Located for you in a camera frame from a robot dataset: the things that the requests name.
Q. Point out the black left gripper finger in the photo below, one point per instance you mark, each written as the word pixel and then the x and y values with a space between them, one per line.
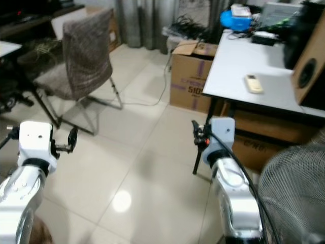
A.
pixel 13 133
pixel 72 139

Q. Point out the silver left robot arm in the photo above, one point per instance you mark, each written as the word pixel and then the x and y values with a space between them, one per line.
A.
pixel 16 203

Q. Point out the blue round bag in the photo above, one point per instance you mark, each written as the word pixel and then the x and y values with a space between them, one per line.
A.
pixel 232 20

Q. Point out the grey curtain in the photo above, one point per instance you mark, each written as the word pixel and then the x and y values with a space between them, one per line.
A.
pixel 142 23

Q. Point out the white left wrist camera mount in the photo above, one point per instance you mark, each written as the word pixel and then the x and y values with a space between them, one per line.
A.
pixel 35 140

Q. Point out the brown fabric chair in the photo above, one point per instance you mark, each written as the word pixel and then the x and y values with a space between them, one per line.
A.
pixel 86 56

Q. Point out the white desk black legs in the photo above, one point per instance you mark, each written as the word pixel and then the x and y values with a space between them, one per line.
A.
pixel 249 58

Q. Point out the small black device box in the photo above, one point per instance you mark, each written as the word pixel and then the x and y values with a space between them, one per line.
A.
pixel 265 38

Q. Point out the dark wooden desk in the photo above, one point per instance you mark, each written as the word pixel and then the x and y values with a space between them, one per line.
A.
pixel 35 20

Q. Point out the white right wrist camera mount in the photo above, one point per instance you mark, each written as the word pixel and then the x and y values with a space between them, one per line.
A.
pixel 222 133

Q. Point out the open cardboard box purple print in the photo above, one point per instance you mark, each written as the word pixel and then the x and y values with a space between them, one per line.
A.
pixel 190 76

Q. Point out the small white table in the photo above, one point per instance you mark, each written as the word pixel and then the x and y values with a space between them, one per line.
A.
pixel 7 48

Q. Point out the black office chair base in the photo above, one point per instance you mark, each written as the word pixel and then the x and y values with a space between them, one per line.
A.
pixel 12 91

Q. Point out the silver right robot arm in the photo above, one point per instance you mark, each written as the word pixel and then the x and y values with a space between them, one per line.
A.
pixel 236 198

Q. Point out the cream remote control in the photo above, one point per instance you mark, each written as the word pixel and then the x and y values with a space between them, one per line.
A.
pixel 254 84

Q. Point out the grey mesh chair back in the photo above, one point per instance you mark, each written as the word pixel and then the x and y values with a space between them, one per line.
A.
pixel 297 193

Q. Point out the wooden speaker box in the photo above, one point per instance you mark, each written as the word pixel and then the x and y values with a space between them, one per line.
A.
pixel 310 76

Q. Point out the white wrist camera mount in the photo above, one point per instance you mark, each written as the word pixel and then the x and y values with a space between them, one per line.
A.
pixel 222 133
pixel 35 140

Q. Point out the white booklet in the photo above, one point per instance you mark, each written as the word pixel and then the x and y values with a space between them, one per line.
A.
pixel 241 10

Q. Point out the large flat cardboard box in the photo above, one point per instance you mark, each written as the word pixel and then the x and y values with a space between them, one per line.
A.
pixel 269 134

